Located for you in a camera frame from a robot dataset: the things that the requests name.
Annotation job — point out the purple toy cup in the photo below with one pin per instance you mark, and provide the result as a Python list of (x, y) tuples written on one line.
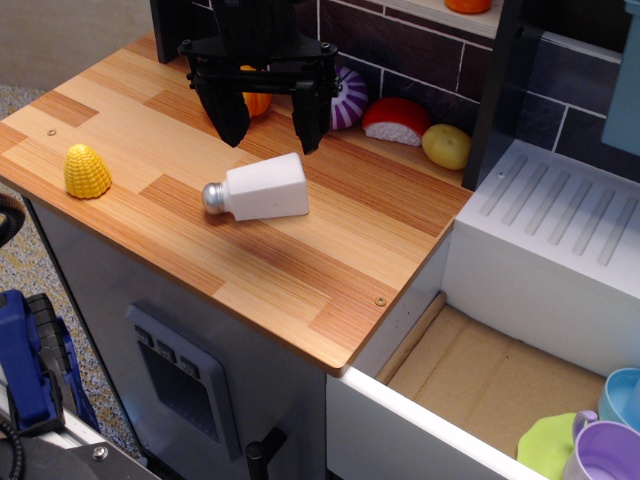
[(602, 449)]

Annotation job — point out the light blue toy cup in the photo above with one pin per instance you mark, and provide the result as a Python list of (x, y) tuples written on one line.
[(619, 400)]

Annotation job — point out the green toy plate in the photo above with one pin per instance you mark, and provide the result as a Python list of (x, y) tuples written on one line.
[(547, 445)]

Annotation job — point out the light blue cabinet panel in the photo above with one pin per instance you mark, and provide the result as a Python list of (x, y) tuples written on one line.
[(621, 128)]

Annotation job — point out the white salt shaker silver cap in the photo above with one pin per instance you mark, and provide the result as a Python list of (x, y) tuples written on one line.
[(272, 188)]

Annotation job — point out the white toy dish rack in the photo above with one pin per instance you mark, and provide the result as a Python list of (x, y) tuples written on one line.
[(547, 251)]

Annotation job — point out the grey toy oven door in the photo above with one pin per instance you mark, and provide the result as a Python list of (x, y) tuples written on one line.
[(190, 387)]

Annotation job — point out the blue black clamp tool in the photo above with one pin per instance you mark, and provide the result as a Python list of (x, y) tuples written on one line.
[(39, 363)]

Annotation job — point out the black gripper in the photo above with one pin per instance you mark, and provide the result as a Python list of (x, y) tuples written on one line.
[(259, 49)]

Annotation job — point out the yellow toy corn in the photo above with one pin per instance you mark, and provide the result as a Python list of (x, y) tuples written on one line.
[(86, 174)]

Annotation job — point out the black oven door handle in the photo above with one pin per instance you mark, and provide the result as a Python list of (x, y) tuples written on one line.
[(259, 454)]

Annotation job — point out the orange toy pumpkin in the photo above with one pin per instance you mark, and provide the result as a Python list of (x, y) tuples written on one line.
[(257, 103)]

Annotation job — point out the red white toy cheese wedge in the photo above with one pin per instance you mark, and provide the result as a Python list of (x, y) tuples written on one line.
[(396, 120)]

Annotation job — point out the purple white toy onion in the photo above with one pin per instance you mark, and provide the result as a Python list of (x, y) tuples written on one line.
[(349, 106)]

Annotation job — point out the orange toy on shelf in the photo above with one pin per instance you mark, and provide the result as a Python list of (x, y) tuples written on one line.
[(469, 7)]

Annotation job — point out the white toy sink basin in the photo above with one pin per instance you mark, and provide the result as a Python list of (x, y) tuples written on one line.
[(446, 397)]

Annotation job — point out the yellow toy potato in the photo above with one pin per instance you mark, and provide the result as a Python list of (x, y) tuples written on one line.
[(447, 146)]

